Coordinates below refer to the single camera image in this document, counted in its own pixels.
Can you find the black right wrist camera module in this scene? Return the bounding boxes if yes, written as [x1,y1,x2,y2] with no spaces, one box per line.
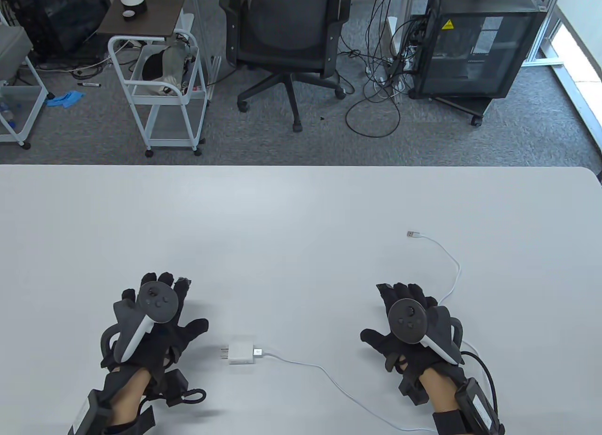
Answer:
[399,376,429,406]

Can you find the white cart with grey top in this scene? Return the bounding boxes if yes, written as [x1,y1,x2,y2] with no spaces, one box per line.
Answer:
[0,26,49,150]

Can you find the white USB cable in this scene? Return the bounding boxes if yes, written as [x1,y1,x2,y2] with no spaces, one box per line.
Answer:
[254,230,462,434]

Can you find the black wrist strap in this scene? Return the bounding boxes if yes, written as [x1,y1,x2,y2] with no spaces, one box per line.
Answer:
[105,404,156,435]
[431,409,467,435]

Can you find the black floor cables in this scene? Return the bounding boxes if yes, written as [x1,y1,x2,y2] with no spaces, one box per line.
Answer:
[340,0,426,138]

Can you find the dark brown side table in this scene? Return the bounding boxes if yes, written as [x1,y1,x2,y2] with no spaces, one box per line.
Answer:
[96,0,193,36]

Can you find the black and grey bundle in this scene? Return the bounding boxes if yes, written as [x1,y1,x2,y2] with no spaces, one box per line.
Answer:
[141,44,198,96]

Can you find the grey white hand controller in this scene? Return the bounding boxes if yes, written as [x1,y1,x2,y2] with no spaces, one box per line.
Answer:
[388,298,464,365]
[113,281,179,363]

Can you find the black left wrist strap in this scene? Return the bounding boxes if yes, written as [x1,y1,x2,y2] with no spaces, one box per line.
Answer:
[105,404,156,435]

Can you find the white charger head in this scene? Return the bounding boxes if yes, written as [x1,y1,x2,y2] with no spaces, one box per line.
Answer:
[220,342,256,365]

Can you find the aluminium frame post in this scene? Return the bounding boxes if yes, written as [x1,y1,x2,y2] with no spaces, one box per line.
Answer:
[521,0,565,68]

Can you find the black labelled left wrist box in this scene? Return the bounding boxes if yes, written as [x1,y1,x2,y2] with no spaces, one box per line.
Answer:
[68,390,114,435]

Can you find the grey white left hand controller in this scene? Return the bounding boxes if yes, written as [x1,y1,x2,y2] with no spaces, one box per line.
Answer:
[113,281,179,363]

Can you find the large black case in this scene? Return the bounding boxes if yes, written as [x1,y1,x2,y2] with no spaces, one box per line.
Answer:
[8,0,111,63]

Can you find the person's right forearm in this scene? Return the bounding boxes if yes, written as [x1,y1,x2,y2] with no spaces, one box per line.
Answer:
[418,369,460,415]

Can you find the person's left hand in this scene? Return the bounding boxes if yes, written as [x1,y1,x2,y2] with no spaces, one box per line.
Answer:
[100,272,209,375]

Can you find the white power strip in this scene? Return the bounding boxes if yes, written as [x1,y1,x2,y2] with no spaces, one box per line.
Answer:
[374,76,409,94]

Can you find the white upright board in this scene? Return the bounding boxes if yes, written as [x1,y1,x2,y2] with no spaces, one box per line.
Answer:
[386,16,401,60]

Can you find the blue glove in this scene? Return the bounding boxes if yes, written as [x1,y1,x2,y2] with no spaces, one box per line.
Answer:
[46,90,87,109]

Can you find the black labelled wrist box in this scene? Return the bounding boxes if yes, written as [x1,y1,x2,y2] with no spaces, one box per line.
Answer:
[68,390,114,435]
[453,379,507,435]

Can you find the black labelled right wrist box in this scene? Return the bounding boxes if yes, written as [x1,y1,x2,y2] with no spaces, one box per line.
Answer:
[453,379,507,435]

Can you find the grey white right hand controller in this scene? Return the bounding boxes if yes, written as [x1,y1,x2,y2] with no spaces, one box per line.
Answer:
[388,298,464,365]

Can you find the black left wrist camera module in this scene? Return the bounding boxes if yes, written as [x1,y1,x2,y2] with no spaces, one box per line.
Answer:
[159,369,207,407]

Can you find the person's left forearm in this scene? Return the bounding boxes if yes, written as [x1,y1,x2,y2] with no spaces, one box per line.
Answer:
[110,371,151,429]

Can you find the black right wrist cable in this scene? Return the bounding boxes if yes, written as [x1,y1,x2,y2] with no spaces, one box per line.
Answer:
[462,351,499,410]

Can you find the white rolling cart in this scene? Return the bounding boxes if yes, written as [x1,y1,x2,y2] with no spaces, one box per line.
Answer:
[108,29,209,158]

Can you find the person's right hand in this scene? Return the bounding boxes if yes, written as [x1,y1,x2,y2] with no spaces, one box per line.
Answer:
[360,282,467,385]

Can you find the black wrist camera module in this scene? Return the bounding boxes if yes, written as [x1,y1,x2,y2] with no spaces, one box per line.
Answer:
[399,376,429,406]
[159,369,207,407]

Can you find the black mesh office chair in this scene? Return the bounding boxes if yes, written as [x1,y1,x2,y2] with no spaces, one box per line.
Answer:
[219,0,351,133]

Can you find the black enclosure with yellow label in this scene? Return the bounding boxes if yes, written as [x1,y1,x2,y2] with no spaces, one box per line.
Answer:
[408,0,549,127]

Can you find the black right wrist strap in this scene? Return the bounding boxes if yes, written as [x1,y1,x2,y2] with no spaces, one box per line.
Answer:
[431,409,467,435]

